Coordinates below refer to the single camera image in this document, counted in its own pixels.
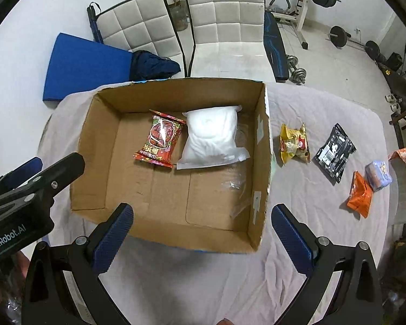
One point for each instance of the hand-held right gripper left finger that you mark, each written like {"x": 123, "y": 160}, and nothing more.
{"x": 113, "y": 240}

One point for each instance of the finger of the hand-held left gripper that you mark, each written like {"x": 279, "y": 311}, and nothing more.
{"x": 64, "y": 169}
{"x": 27, "y": 167}

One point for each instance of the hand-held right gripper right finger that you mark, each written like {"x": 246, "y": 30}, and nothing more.
{"x": 291, "y": 240}

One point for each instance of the brown cardboard box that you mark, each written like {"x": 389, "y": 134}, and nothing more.
{"x": 176, "y": 203}

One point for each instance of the clear plastic bag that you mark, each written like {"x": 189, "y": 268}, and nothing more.
{"x": 237, "y": 186}

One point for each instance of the orange snack packet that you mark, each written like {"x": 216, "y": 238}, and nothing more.
{"x": 358, "y": 196}

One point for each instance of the yellow snack packet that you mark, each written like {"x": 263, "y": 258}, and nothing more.
{"x": 292, "y": 145}

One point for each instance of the black snack packet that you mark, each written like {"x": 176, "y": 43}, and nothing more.
{"x": 335, "y": 152}

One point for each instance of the red snack packet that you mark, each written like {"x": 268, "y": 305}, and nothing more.
{"x": 160, "y": 138}

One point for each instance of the blue foam mat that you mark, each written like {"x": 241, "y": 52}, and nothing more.
{"x": 84, "y": 67}

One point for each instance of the pale blue snack packet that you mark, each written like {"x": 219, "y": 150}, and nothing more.
{"x": 377, "y": 176}

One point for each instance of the grey chair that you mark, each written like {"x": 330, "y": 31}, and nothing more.
{"x": 399, "y": 206}

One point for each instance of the white sealed packet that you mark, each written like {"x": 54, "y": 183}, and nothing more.
{"x": 209, "y": 135}

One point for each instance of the dark blue cloth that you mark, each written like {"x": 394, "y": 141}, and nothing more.
{"x": 149, "y": 64}

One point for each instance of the white quilted chair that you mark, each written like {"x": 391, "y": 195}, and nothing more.
{"x": 138, "y": 30}
{"x": 223, "y": 23}

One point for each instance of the dark wooden stool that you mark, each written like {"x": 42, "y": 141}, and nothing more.
{"x": 404, "y": 122}

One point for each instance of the metal dumbbell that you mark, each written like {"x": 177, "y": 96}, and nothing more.
{"x": 298, "y": 76}
{"x": 292, "y": 61}

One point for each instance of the black exercise bench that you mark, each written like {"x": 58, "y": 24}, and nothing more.
{"x": 396, "y": 81}

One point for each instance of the brown water jug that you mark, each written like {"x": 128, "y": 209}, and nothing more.
{"x": 179, "y": 17}

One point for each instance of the blue black weight bench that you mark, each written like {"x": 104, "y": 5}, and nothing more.
{"x": 274, "y": 47}

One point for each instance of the short barbell with black plates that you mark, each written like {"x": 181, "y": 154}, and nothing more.
{"x": 338, "y": 35}

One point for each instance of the white barbell rack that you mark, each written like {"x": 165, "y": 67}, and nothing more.
{"x": 301, "y": 17}

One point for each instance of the blue black folding frame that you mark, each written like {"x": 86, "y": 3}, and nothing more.
{"x": 94, "y": 23}

